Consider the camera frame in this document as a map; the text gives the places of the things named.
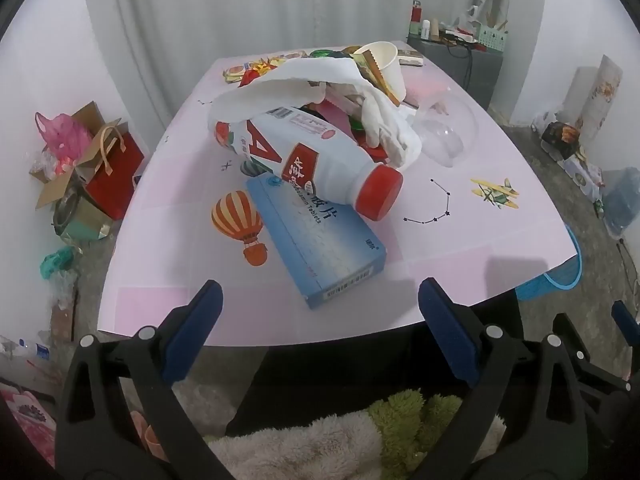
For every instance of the pink floral cloth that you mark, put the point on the pink floral cloth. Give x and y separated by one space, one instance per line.
27 425

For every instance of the white and gold box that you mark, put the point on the white and gold box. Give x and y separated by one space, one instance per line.
411 58

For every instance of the blue medicine box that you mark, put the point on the blue medicine box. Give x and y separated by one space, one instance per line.
320 250

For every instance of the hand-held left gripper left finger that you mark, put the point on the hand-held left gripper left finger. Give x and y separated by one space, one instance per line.
192 330

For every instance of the green plush cloth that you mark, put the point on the green plush cloth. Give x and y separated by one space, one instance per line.
415 420

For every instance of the green gift box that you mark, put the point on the green gift box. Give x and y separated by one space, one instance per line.
82 220

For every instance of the pink plastic bag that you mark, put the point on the pink plastic bag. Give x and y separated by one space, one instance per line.
62 135

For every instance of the yellow snack packet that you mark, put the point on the yellow snack packet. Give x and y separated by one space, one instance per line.
234 74
262 66

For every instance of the brown serrated snack wrapper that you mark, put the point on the brown serrated snack wrapper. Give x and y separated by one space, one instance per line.
372 74

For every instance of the blue water jug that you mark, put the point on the blue water jug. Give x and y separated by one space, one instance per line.
622 200

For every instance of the red lighter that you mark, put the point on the red lighter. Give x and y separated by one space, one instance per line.
416 11

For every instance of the white bottle with red cap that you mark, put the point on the white bottle with red cap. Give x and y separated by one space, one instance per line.
300 160

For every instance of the small white bottle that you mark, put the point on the small white bottle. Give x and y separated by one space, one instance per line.
426 30

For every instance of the dark snack bag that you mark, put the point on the dark snack bag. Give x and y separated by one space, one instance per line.
560 140

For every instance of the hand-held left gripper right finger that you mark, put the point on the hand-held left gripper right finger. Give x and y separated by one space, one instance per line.
447 330

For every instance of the grey cabinet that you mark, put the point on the grey cabinet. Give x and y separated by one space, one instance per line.
482 75

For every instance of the white curtain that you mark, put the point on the white curtain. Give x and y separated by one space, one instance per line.
250 10

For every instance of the floral paper roll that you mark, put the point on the floral paper roll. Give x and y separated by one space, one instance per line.
602 90

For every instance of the white paper cup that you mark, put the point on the white paper cup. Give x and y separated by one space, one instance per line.
391 67

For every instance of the cream plush blanket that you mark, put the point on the cream plush blanket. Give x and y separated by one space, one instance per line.
300 445

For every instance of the green pencil box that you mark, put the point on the green pencil box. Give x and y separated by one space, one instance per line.
491 39

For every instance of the green foil packet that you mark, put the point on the green foil packet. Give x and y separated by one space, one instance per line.
321 53

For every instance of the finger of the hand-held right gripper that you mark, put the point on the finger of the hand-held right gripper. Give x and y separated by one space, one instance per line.
625 314
595 370

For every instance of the red gift bag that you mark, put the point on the red gift bag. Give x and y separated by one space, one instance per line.
115 175

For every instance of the clear plastic dome lid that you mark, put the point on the clear plastic dome lid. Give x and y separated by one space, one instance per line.
450 130

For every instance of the cardboard box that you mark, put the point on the cardboard box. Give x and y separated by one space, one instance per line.
55 187

